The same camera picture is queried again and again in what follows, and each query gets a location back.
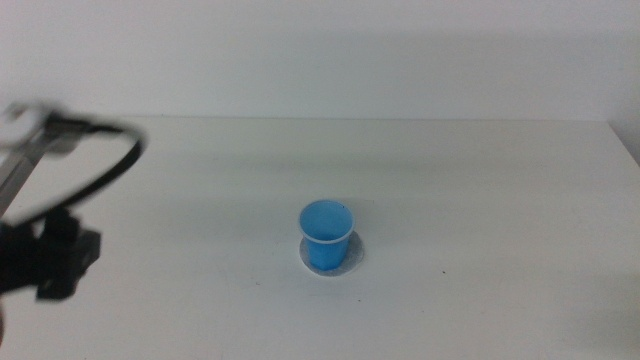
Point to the blue plastic cup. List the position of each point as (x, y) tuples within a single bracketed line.
[(325, 245)]

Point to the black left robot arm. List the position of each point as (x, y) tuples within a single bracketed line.
[(15, 260)]

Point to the round grey cup mat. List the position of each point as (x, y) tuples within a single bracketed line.
[(354, 255)]

